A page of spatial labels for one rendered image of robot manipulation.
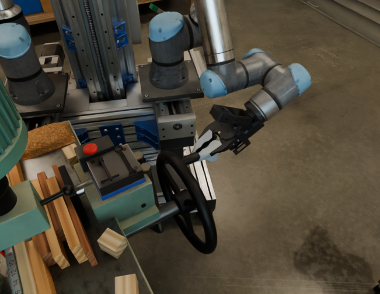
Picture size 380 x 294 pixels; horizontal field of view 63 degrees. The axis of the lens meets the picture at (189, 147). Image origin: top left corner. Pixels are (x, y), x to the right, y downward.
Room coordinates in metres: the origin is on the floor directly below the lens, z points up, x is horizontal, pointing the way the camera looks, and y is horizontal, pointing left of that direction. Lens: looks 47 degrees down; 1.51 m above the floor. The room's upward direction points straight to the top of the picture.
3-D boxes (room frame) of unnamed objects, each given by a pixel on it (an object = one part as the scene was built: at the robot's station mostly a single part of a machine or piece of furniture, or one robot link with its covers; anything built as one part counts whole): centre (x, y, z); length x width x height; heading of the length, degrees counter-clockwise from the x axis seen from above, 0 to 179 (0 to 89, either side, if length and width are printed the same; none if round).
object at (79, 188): (0.40, 0.23, 0.95); 0.09 x 0.07 x 0.09; 31
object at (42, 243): (0.33, 0.32, 0.92); 0.19 x 0.02 x 0.05; 31
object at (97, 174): (0.43, 0.18, 0.99); 0.13 x 0.11 x 0.06; 31
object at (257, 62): (0.74, -0.19, 1.03); 0.11 x 0.11 x 0.08; 27
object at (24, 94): (0.91, 0.57, 0.87); 0.15 x 0.15 x 0.10
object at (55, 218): (0.37, 0.30, 0.93); 0.16 x 0.02 x 0.05; 31
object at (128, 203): (0.43, 0.17, 0.92); 0.15 x 0.13 x 0.09; 31
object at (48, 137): (0.59, 0.39, 0.92); 0.14 x 0.09 x 0.04; 121
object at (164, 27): (1.00, 0.07, 0.98); 0.13 x 0.12 x 0.14; 117
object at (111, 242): (0.28, 0.16, 0.92); 0.04 x 0.03 x 0.04; 61
